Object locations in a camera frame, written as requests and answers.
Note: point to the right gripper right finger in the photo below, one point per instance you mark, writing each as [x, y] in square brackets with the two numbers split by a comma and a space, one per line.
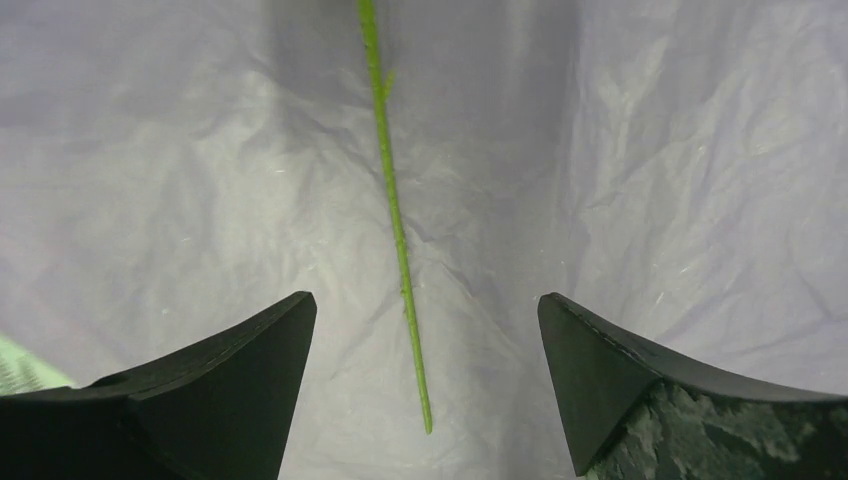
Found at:
[633, 409]

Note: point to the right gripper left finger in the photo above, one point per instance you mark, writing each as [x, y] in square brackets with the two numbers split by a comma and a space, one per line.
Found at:
[220, 408]

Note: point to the floral table cloth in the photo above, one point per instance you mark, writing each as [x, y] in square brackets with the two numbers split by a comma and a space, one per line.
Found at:
[23, 372]

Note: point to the pink white rose stems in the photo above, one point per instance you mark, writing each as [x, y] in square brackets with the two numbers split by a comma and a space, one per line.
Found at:
[380, 86]

